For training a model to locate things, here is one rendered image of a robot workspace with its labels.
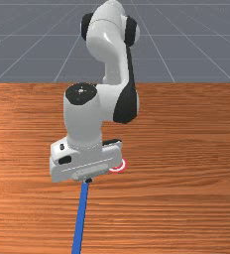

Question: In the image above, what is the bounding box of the long blue stick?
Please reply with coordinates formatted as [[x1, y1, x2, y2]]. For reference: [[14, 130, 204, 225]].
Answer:
[[70, 181, 90, 254]]

